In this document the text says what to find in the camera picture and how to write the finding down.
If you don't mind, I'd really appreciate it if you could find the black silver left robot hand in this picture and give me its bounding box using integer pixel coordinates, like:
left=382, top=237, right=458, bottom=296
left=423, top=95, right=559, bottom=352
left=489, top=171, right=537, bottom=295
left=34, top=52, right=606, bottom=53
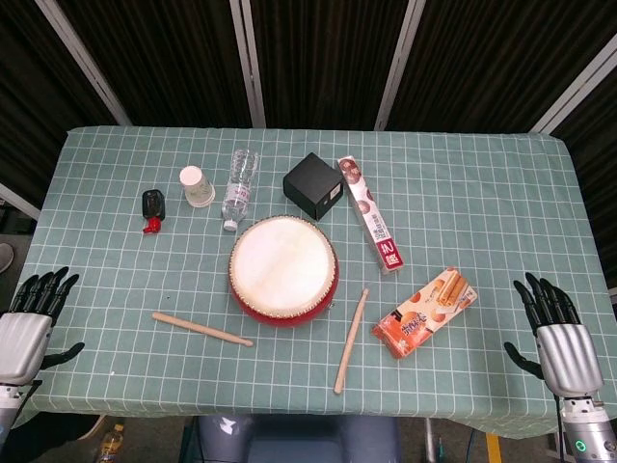
left=0, top=266, right=86, bottom=387

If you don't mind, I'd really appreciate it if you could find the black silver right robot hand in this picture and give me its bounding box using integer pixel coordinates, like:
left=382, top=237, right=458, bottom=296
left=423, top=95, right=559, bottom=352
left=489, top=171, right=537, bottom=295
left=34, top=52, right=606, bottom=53
left=503, top=272, right=604, bottom=399

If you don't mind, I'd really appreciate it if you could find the wooden drumstick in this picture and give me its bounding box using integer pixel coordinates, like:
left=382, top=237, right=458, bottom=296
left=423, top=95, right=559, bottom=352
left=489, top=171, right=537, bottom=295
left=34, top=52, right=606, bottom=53
left=151, top=312, right=255, bottom=348
left=334, top=287, right=370, bottom=395

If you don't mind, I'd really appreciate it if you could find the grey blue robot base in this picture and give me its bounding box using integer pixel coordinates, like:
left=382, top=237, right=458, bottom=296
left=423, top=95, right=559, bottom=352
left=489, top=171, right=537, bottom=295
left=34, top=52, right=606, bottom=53
left=195, top=414, right=402, bottom=463

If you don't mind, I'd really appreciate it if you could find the red drum with white skin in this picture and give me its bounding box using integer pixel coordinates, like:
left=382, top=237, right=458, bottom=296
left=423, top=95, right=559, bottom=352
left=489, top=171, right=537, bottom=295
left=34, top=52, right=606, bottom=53
left=228, top=215, right=341, bottom=330

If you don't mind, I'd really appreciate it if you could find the yellow drink bottle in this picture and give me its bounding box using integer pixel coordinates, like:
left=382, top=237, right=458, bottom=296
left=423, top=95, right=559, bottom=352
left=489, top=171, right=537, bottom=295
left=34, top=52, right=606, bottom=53
left=97, top=422, right=126, bottom=463

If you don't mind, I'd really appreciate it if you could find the orange egg roll snack box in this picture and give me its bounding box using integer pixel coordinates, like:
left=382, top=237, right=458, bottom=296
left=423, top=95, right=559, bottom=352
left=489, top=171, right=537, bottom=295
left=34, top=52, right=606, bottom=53
left=370, top=267, right=479, bottom=361

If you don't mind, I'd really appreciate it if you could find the black red key fob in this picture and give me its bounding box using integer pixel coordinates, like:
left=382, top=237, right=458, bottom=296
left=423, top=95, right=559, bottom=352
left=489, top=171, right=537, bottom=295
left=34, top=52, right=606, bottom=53
left=141, top=188, right=168, bottom=235

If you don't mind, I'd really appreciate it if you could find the green checked tablecloth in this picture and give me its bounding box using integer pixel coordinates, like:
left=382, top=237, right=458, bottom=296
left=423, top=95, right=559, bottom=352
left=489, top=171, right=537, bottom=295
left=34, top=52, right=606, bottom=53
left=9, top=125, right=617, bottom=441

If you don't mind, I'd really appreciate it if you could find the white paper cup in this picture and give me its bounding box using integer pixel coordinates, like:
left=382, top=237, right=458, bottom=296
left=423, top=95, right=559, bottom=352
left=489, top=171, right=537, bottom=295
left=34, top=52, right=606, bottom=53
left=179, top=165, right=216, bottom=209

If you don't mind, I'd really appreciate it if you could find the long white red wrap box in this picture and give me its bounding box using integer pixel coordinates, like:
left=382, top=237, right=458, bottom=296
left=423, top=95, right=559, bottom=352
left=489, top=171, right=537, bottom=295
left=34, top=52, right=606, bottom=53
left=335, top=154, right=404, bottom=277

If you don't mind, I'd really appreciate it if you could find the clear plastic water bottle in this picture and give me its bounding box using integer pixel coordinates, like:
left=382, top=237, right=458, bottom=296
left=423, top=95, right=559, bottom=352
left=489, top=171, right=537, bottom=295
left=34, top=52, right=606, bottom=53
left=221, top=148, right=260, bottom=233

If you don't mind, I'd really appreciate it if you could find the black cardboard box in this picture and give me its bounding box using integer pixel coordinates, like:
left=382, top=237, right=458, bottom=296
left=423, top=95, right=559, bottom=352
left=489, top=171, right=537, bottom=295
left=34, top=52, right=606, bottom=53
left=282, top=151, right=345, bottom=223

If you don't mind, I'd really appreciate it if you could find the white partition post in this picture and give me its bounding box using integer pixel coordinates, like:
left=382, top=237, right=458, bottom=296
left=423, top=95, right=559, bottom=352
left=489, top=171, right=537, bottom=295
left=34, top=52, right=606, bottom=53
left=373, top=0, right=428, bottom=132
left=528, top=45, right=617, bottom=135
left=0, top=181, right=41, bottom=222
left=228, top=0, right=267, bottom=129
left=34, top=0, right=132, bottom=127

